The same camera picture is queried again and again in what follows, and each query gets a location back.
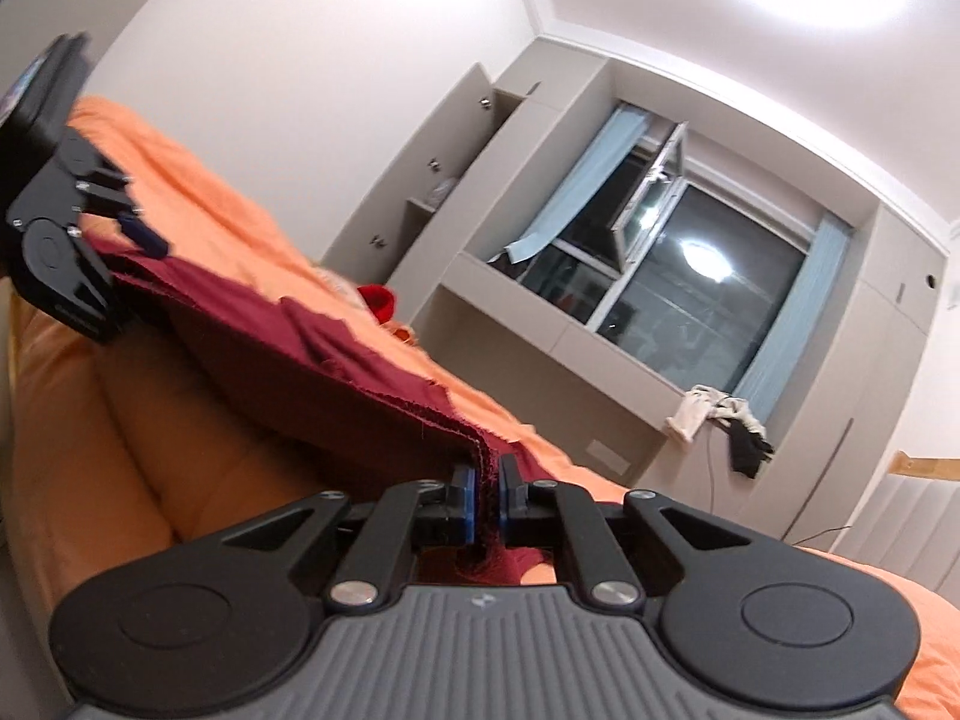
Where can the grey padded wooden headboard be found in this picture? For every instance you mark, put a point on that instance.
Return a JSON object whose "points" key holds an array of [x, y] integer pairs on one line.
{"points": [[909, 524]]}

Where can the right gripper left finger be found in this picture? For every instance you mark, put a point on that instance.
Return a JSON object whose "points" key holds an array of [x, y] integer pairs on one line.
{"points": [[210, 624]]}

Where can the grey built-in wardrobe unit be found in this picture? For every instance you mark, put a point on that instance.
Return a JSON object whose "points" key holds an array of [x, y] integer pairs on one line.
{"points": [[834, 420]]}

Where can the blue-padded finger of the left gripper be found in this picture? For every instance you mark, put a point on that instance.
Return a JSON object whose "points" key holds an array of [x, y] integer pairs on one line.
{"points": [[116, 204]]}

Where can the dark red knit garment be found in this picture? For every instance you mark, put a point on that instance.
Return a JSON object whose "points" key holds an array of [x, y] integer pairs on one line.
{"points": [[310, 377]]}

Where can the window with open sash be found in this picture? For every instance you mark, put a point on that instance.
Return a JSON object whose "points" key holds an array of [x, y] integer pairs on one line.
{"points": [[678, 278]]}

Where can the black cloth on ledge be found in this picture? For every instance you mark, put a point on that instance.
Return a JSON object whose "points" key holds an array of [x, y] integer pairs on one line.
{"points": [[748, 451]]}

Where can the bright red plush item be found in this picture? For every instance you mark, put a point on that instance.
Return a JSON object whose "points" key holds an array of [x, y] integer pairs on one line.
{"points": [[380, 301]]}

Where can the left light blue curtain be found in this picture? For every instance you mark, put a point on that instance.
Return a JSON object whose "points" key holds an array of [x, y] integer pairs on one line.
{"points": [[618, 136]]}

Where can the white cloth on ledge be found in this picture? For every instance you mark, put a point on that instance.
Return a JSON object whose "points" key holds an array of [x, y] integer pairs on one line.
{"points": [[700, 404]]}

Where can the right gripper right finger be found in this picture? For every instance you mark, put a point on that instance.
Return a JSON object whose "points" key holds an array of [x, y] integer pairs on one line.
{"points": [[686, 613]]}

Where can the right light blue curtain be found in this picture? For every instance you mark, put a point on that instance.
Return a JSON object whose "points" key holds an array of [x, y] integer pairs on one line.
{"points": [[779, 354]]}

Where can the light blue curtain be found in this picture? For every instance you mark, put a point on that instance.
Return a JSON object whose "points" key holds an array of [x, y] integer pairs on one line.
{"points": [[779, 354], [618, 136]]}

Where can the open wardrobe door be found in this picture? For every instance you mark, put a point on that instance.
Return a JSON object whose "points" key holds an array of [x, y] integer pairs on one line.
{"points": [[396, 210]]}

